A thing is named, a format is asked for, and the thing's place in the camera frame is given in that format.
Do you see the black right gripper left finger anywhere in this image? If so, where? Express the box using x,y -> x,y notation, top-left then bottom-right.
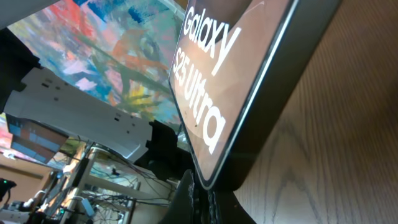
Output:
159,170 -> 198,224

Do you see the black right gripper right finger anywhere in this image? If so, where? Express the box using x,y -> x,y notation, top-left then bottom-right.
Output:
208,191 -> 256,224

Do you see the colourful abstract wall painting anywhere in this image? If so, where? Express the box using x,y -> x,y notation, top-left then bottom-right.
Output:
10,0 -> 182,126

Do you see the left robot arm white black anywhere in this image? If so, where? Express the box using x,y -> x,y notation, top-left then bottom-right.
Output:
1,28 -> 195,180

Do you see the cluttered white shelf rack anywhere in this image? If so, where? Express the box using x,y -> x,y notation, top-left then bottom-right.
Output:
39,145 -> 176,223

